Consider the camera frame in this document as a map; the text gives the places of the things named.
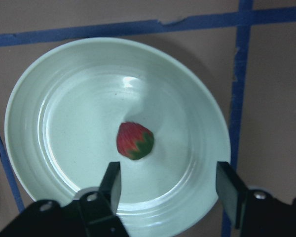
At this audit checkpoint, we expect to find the pale green plate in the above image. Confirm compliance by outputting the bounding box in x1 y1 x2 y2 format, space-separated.
4 38 230 237

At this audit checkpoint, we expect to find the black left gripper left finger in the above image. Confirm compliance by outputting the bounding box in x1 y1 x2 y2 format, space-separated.
99 162 121 214

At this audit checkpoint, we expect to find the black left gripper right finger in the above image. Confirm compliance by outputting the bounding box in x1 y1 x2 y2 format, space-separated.
216 161 248 229

